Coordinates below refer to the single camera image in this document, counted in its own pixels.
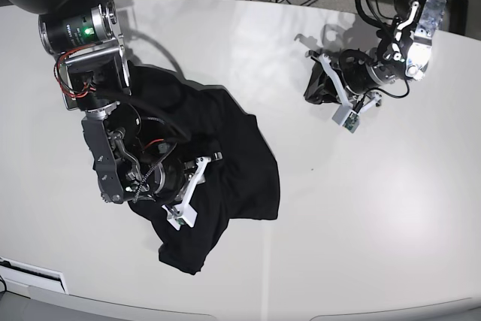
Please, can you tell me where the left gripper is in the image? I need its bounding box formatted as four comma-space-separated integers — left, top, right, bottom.
304, 49, 395, 104

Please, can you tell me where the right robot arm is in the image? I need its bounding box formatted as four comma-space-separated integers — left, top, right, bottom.
8, 0, 203, 207

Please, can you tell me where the black t-shirt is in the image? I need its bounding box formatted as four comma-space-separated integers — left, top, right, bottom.
129, 65, 280, 275

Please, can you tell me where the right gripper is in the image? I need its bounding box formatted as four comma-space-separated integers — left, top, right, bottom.
127, 147, 197, 204

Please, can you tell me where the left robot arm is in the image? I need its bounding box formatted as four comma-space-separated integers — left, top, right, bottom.
304, 0, 447, 105

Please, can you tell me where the white box at table edge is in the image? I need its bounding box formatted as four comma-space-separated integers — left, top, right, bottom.
1, 257, 69, 295

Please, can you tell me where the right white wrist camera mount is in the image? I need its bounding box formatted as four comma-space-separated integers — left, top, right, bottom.
162, 152, 223, 231

